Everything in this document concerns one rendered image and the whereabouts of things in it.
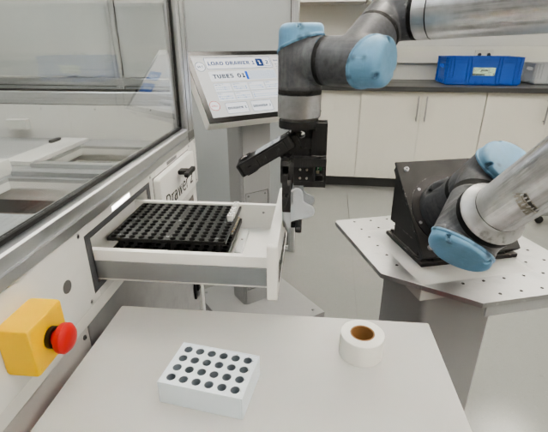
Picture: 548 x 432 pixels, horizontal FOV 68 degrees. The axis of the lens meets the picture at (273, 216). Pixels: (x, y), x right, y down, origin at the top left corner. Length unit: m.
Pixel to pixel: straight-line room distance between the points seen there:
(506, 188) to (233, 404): 0.50
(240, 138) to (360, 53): 1.14
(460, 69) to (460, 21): 3.21
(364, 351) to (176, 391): 0.28
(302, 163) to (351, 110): 2.95
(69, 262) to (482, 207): 0.67
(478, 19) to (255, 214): 0.55
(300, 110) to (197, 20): 1.77
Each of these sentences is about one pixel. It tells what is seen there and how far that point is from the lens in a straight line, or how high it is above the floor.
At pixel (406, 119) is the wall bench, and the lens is 3.72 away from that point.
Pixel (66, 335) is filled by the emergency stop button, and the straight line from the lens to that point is 0.60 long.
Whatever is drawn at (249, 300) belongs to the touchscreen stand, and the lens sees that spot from 2.04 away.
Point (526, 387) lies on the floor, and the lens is 1.97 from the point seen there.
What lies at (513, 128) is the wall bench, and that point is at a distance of 3.96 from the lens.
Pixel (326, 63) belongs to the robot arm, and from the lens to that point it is 0.66.
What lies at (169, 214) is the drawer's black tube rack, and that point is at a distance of 0.87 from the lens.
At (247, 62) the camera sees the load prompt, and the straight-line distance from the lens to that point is 1.75.
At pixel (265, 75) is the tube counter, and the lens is 1.75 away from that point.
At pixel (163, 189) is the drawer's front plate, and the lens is 1.04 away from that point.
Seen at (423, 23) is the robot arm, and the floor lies 1.26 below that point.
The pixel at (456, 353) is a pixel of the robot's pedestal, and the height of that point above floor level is 0.51.
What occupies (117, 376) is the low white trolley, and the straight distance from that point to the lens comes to 0.71.
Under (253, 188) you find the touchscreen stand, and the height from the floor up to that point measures 0.64.
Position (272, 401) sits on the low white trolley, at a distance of 0.63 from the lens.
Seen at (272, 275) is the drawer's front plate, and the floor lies 0.87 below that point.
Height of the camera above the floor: 1.23
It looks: 23 degrees down
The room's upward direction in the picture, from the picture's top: straight up
